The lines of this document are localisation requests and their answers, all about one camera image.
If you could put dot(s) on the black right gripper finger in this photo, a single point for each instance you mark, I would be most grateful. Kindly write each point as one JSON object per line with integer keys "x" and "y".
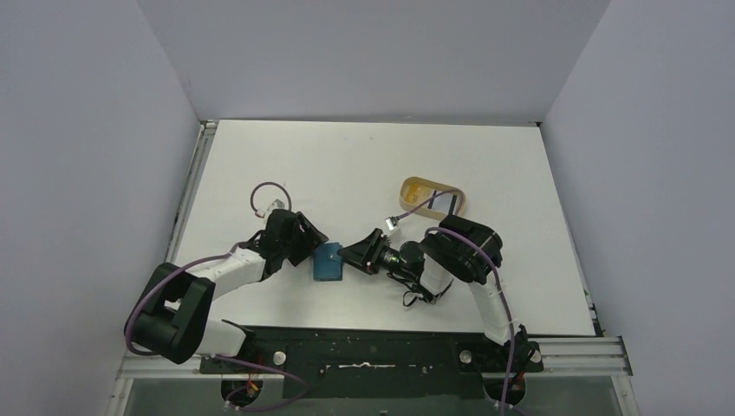
{"x": 366, "y": 266}
{"x": 366, "y": 250}

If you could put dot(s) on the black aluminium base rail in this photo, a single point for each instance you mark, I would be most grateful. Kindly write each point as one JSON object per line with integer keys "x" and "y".
{"x": 362, "y": 364}

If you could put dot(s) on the beige oval plastic tray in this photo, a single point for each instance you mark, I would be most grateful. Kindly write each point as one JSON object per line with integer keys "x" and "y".
{"x": 430, "y": 199}

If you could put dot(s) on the card in beige tray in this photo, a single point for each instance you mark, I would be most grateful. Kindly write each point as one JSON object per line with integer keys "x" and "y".
{"x": 445, "y": 202}

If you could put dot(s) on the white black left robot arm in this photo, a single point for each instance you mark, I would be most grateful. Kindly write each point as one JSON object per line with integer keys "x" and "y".
{"x": 172, "y": 316}

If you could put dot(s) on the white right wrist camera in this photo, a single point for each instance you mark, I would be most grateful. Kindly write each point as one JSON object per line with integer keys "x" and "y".
{"x": 392, "y": 225}

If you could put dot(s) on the orange credit card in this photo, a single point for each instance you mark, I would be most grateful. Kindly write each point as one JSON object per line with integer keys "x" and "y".
{"x": 416, "y": 195}

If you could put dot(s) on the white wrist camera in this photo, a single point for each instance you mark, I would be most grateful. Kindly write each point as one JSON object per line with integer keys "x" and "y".
{"x": 392, "y": 225}
{"x": 277, "y": 204}

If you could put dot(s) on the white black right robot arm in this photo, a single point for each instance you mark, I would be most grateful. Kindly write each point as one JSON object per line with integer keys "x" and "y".
{"x": 456, "y": 250}

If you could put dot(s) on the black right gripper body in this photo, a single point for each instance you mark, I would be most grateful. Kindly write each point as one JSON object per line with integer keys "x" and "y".
{"x": 371, "y": 250}

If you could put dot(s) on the blue leather card holder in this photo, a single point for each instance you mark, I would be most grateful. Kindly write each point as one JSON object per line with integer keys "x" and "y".
{"x": 327, "y": 263}

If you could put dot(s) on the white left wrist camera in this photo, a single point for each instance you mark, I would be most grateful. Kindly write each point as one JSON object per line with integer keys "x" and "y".
{"x": 277, "y": 204}

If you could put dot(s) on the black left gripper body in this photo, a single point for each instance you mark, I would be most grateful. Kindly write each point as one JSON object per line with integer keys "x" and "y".
{"x": 304, "y": 239}

